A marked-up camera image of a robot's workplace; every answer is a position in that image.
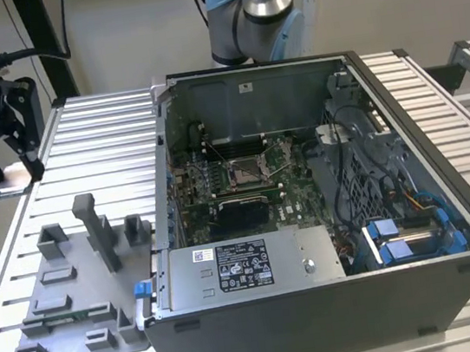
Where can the green motherboard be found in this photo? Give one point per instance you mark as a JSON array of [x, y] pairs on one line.
[[304, 201]]

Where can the grey plastic parts rack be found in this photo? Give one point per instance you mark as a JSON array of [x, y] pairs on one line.
[[80, 289]]

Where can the silver power supply unit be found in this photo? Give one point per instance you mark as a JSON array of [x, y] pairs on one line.
[[189, 287]]

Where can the CPU socket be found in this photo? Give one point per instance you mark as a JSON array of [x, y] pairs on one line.
[[244, 174]]

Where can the black vertical frame post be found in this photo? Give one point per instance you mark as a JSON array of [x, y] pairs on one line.
[[44, 36]]

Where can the silver square CPU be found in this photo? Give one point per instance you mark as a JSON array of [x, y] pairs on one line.
[[14, 172]]

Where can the black RAM slot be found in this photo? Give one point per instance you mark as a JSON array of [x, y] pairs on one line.
[[235, 147], [234, 140], [246, 191]]

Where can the hard disk in blue carrier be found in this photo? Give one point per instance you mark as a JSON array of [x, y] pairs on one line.
[[396, 251], [384, 228]]

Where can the black table bracket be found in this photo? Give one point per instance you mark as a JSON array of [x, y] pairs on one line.
[[444, 78]]

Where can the black PC case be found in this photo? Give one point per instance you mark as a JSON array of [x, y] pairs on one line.
[[283, 335]]

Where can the green RAM stick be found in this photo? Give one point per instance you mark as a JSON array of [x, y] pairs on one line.
[[83, 313]]

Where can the grey metal drive cage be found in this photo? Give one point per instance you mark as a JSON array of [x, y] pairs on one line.
[[363, 184]]

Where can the black graphics card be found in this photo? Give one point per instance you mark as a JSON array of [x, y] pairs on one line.
[[240, 214]]

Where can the blue case latch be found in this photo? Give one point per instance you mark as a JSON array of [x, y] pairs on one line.
[[142, 290]]

